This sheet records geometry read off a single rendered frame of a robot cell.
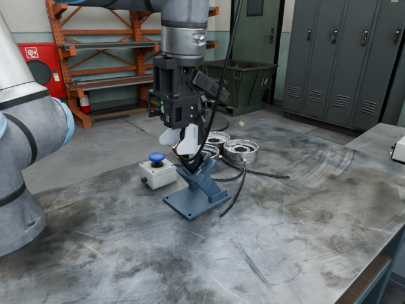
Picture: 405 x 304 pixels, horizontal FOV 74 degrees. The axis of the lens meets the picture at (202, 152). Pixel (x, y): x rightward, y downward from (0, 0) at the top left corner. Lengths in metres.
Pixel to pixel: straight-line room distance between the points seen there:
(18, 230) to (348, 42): 3.37
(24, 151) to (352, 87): 3.29
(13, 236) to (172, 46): 0.43
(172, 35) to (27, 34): 3.91
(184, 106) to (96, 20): 4.12
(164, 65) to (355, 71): 3.14
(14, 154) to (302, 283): 0.53
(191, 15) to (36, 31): 3.96
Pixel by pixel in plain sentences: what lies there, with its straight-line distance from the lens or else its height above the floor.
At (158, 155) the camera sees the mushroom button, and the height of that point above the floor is 0.87.
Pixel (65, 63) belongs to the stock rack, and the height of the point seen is 0.74.
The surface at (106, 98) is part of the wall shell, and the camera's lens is 4.63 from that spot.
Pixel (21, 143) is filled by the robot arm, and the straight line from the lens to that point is 0.59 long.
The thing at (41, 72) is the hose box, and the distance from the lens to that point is 4.14.
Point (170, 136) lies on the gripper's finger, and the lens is 0.55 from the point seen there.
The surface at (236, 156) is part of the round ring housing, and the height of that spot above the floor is 0.83.
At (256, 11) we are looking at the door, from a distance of 4.92.
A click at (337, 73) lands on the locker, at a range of 3.58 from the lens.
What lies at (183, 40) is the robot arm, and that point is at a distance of 0.45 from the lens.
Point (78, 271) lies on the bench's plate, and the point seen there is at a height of 0.80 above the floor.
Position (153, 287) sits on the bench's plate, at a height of 0.80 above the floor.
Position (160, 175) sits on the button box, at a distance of 0.68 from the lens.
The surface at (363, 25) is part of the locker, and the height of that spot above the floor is 1.20.
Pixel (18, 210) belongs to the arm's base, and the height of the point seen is 0.86.
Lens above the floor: 1.16
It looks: 25 degrees down
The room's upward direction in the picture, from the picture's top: straight up
